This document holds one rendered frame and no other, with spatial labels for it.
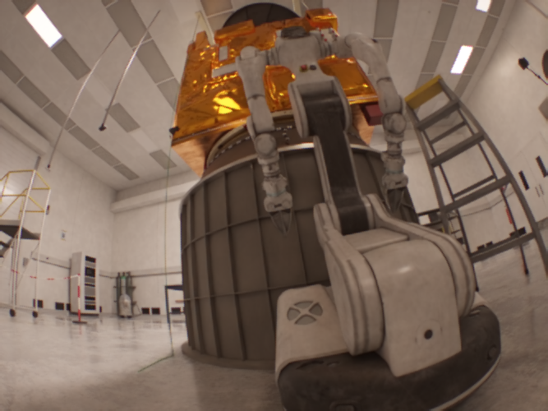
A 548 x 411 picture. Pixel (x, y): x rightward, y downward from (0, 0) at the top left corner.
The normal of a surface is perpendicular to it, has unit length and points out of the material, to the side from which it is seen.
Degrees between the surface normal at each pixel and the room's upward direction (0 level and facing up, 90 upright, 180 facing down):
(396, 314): 90
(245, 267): 90
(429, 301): 90
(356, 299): 80
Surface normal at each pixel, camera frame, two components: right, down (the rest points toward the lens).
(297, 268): -0.18, -0.36
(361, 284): -0.19, -0.63
